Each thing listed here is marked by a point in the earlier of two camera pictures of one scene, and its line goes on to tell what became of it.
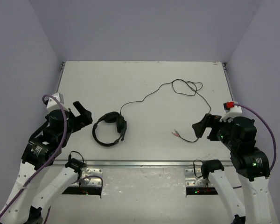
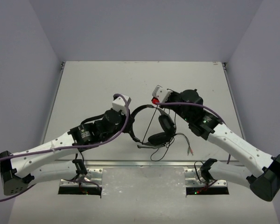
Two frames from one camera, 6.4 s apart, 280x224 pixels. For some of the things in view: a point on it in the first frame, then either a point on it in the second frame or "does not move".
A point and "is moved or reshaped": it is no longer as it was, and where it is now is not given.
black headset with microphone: (111, 117) is moved or reshaped
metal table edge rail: (136, 163) does not move
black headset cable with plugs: (157, 88) to (189, 150)
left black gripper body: (77, 117) to (129, 122)
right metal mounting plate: (191, 180) does not move
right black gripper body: (214, 124) to (177, 109)
